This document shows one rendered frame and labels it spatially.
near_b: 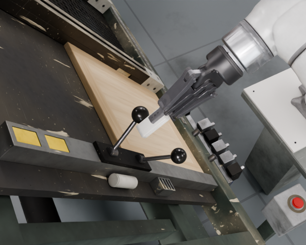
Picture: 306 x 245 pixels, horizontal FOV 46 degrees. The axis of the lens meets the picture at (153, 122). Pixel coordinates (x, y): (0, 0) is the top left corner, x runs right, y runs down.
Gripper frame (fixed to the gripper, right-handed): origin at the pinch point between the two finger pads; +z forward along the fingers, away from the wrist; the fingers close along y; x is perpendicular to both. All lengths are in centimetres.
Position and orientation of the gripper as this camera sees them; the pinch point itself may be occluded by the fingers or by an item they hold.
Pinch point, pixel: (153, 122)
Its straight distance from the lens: 74.3
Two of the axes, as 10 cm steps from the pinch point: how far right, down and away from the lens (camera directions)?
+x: -4.5, -7.7, 4.5
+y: 4.8, 2.2, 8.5
